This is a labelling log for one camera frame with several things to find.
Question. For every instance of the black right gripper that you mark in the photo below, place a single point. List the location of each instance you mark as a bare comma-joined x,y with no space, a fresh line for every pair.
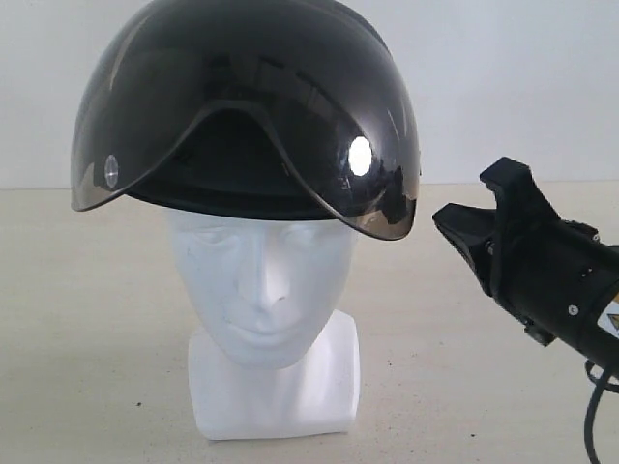
553,276

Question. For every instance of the black helmet with tinted visor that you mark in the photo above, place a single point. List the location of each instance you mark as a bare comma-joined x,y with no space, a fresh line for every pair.
265,110

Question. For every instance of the white mannequin head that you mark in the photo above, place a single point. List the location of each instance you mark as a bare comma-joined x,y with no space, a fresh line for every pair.
273,357

